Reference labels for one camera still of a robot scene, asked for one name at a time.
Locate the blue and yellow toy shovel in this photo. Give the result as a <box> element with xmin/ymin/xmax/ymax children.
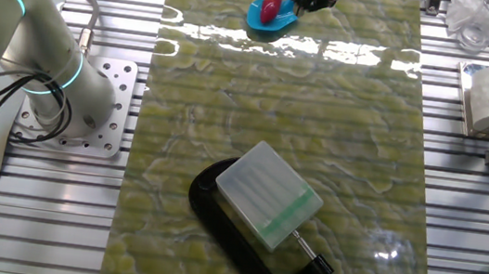
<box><xmin>244</xmin><ymin>0</ymin><xmax>302</xmax><ymax>36</ymax></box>

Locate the maroon toy rugby ball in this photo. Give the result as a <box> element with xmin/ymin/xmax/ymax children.
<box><xmin>258</xmin><ymin>0</ymin><xmax>284</xmax><ymax>27</ymax></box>

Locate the crumpled clear plastic wrap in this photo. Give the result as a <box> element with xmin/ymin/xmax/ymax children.
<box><xmin>444</xmin><ymin>0</ymin><xmax>477</xmax><ymax>38</ymax></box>

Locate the green marbled table mat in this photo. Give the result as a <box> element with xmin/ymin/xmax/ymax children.
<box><xmin>98</xmin><ymin>0</ymin><xmax>469</xmax><ymax>274</ymax></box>

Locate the translucent plastic tip box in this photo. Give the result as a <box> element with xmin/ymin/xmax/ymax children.
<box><xmin>207</xmin><ymin>134</ymin><xmax>332</xmax><ymax>258</ymax></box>

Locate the black C-clamp with steel screw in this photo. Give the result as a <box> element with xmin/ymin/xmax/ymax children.
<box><xmin>178</xmin><ymin>151</ymin><xmax>386</xmax><ymax>274</ymax></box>

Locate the small black metal bracket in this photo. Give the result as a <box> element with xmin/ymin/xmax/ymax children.
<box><xmin>422</xmin><ymin>0</ymin><xmax>444</xmax><ymax>17</ymax></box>

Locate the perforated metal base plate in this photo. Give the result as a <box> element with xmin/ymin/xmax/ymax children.
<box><xmin>6</xmin><ymin>46</ymin><xmax>141</xmax><ymax>162</ymax></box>

